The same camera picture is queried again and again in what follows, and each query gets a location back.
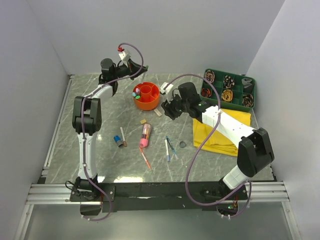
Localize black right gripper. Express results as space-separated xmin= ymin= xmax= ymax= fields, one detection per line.
xmin=161 ymin=91 xmax=190 ymax=121

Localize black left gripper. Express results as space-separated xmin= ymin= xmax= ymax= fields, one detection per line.
xmin=112 ymin=58 xmax=148 ymax=81

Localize white pen lilac cap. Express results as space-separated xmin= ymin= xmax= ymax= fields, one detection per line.
xmin=164 ymin=139 xmax=171 ymax=163

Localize brown-tipped white marker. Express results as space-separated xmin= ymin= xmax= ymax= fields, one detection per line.
xmin=120 ymin=126 xmax=127 ymax=147

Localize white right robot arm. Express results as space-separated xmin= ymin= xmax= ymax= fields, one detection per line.
xmin=160 ymin=82 xmax=275 ymax=199

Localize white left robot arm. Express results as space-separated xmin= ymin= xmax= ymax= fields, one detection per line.
xmin=72 ymin=58 xmax=149 ymax=201

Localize orange navy rolled tie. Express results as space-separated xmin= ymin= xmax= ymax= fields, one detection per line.
xmin=201 ymin=88 xmax=212 ymax=98

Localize orange round desk organizer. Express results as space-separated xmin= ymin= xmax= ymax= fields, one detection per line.
xmin=132 ymin=81 xmax=160 ymax=111

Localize beige rectangular eraser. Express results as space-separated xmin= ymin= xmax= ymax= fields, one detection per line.
xmin=154 ymin=109 xmax=162 ymax=117

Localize brown patterned rolled tie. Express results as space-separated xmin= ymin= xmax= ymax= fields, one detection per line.
xmin=204 ymin=70 xmax=215 ymax=84

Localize yellow rolled tie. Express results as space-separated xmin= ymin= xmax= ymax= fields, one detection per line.
xmin=221 ymin=89 xmax=233 ymax=103

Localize small grey round lid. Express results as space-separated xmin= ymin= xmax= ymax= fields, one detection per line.
xmin=179 ymin=141 xmax=186 ymax=148

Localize black floral rolled tie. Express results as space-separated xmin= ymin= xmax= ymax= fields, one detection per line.
xmin=223 ymin=75 xmax=235 ymax=89

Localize pink tube of crayons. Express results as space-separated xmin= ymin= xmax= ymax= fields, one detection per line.
xmin=139 ymin=122 xmax=152 ymax=148

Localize green compartment tray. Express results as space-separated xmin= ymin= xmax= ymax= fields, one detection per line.
xmin=200 ymin=68 xmax=256 ymax=112

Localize dark blue pen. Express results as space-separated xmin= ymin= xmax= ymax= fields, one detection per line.
xmin=165 ymin=136 xmax=179 ymax=160

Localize yellow folded cloth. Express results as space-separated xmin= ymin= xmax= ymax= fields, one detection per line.
xmin=192 ymin=109 xmax=251 ymax=157

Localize dark patterned rolled tie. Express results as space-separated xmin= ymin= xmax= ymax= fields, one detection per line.
xmin=242 ymin=94 xmax=254 ymax=108

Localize grey rolled item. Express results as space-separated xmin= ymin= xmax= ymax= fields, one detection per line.
xmin=241 ymin=78 xmax=254 ymax=93

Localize blue grey cylinder cap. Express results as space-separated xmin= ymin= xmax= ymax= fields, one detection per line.
xmin=113 ymin=135 xmax=124 ymax=148

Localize orange pen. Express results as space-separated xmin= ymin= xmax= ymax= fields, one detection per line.
xmin=139 ymin=147 xmax=152 ymax=171

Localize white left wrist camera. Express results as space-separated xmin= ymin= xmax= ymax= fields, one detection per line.
xmin=117 ymin=46 xmax=131 ymax=64

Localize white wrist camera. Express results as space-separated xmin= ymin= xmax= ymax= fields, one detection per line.
xmin=117 ymin=46 xmax=131 ymax=64
xmin=159 ymin=82 xmax=174 ymax=100

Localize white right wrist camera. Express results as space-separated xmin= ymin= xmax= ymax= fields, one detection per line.
xmin=159 ymin=82 xmax=174 ymax=100

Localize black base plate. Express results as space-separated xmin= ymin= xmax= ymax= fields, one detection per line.
xmin=69 ymin=180 xmax=248 ymax=216

